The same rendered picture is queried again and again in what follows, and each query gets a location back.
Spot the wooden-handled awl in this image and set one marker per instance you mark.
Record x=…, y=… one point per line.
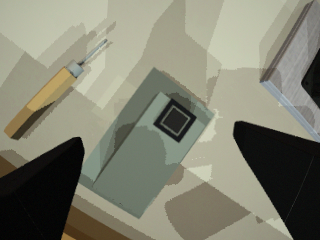
x=45, y=97

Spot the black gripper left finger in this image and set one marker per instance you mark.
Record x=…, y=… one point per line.
x=35, y=199

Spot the tan wooden floor panel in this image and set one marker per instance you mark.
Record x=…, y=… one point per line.
x=78, y=225

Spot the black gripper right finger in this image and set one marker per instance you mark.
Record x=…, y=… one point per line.
x=288, y=169

